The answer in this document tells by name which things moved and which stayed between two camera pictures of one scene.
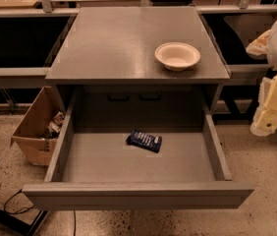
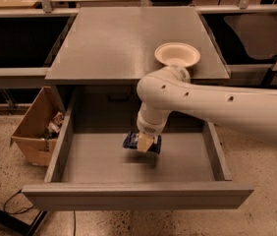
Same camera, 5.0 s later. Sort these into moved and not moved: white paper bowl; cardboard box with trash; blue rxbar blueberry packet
Moved: blue rxbar blueberry packet
Not moved: white paper bowl; cardboard box with trash
